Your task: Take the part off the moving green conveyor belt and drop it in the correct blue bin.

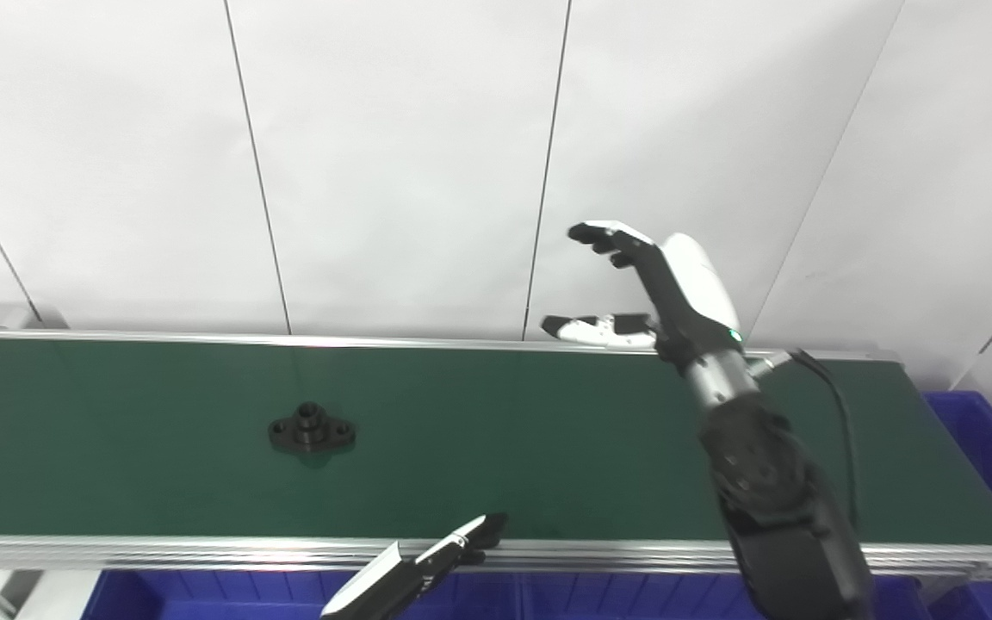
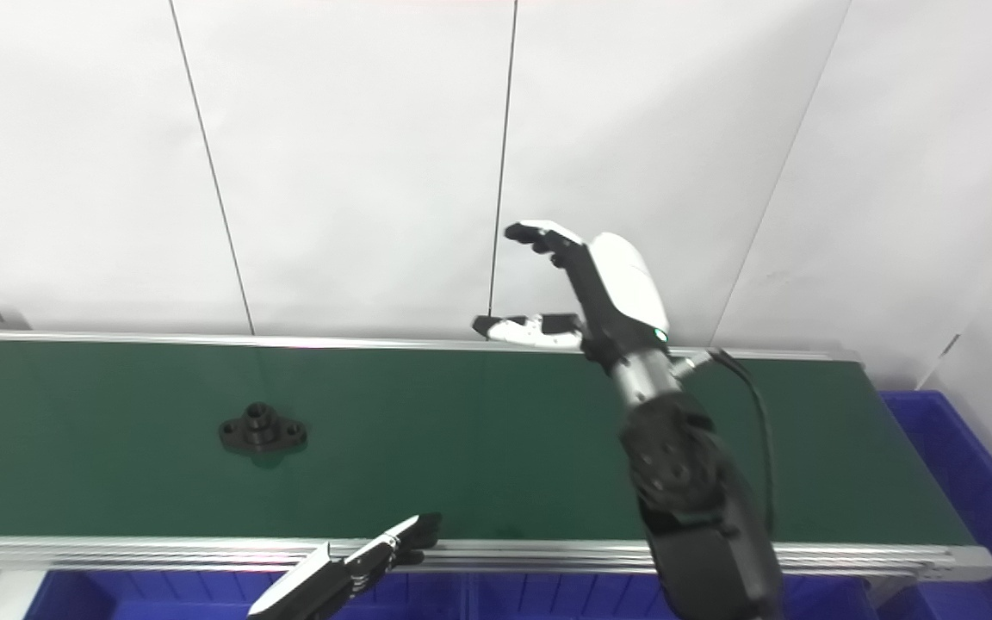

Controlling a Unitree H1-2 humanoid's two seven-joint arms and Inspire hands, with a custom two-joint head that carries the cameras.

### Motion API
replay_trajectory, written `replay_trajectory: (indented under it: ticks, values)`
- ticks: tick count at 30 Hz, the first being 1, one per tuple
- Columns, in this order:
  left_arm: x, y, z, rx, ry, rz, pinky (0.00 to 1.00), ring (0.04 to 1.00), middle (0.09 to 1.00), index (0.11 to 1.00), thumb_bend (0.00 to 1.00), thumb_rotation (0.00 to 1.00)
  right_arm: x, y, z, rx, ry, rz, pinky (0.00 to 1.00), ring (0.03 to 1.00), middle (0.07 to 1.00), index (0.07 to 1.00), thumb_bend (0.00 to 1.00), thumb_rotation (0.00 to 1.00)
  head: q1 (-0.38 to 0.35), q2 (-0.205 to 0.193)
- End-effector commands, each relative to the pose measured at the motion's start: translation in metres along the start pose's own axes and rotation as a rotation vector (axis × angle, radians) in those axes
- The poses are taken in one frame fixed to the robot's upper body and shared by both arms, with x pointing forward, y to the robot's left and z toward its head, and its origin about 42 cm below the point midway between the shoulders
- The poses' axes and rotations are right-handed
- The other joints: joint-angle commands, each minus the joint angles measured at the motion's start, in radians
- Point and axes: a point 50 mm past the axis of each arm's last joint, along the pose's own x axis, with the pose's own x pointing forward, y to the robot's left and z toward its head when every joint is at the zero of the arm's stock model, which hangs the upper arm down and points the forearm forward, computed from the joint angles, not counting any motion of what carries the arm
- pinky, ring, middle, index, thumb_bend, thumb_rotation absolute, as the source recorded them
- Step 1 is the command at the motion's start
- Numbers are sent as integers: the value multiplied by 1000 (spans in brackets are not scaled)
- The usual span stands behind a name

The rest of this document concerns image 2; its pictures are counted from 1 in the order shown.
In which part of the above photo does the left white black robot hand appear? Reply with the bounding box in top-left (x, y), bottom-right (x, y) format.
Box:
top-left (246, 513), bottom-right (443, 620)

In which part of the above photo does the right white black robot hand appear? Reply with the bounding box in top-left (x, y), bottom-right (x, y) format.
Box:
top-left (472, 220), bottom-right (671, 373)

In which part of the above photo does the black flanged metal part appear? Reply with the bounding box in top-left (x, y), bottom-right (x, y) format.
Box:
top-left (219, 402), bottom-right (309, 456)

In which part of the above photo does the blue plastic bin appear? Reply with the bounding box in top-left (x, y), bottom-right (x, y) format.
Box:
top-left (862, 390), bottom-right (992, 620)
top-left (24, 570), bottom-right (471, 620)
top-left (470, 573), bottom-right (881, 620)

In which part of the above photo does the green conveyor belt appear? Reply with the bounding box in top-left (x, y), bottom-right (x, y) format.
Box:
top-left (0, 329), bottom-right (992, 580)
top-left (0, 338), bottom-right (976, 546)

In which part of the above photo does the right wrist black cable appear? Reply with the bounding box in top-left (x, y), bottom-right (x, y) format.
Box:
top-left (677, 347), bottom-right (778, 536)

